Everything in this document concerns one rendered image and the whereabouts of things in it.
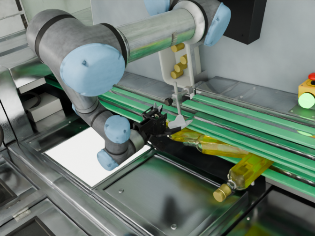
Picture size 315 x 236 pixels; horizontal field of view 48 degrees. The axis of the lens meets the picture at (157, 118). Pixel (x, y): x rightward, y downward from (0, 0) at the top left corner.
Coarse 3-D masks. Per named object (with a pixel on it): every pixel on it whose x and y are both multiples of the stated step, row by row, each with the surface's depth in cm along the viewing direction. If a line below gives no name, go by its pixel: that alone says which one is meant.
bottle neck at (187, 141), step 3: (186, 138) 130; (189, 138) 130; (192, 138) 130; (183, 141) 130; (186, 141) 130; (189, 141) 129; (192, 141) 129; (186, 144) 130; (189, 144) 129; (192, 144) 129
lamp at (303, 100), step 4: (308, 92) 104; (300, 96) 105; (304, 96) 104; (308, 96) 103; (312, 96) 103; (300, 100) 105; (304, 100) 104; (308, 100) 103; (312, 100) 103; (300, 104) 105; (304, 104) 104; (308, 104) 103; (312, 104) 103
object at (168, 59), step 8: (168, 48) 147; (184, 48) 144; (160, 56) 146; (168, 56) 148; (176, 56) 149; (160, 64) 148; (168, 64) 149; (168, 72) 151; (184, 72) 150; (192, 72) 137; (168, 80) 151; (176, 80) 149; (184, 80) 147; (192, 80) 138
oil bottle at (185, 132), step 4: (184, 128) 134; (188, 128) 134; (180, 132) 134; (184, 132) 133; (188, 132) 133; (192, 132) 132; (196, 132) 131; (168, 136) 138; (172, 136) 137; (176, 136) 136; (180, 136) 135; (184, 136) 134; (188, 136) 134; (192, 136) 133; (196, 136) 132; (176, 140) 138; (180, 140) 136
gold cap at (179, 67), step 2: (180, 62) 146; (176, 64) 145; (178, 64) 145; (180, 64) 145; (182, 64) 146; (184, 64) 146; (186, 64) 146; (174, 66) 146; (176, 66) 145; (178, 66) 145; (180, 66) 145; (182, 66) 145; (184, 66) 146; (186, 66) 147; (174, 68) 147; (176, 68) 146; (178, 68) 145; (180, 68) 145; (182, 68) 146; (184, 68) 147; (176, 70) 147; (178, 70) 146; (180, 70) 145
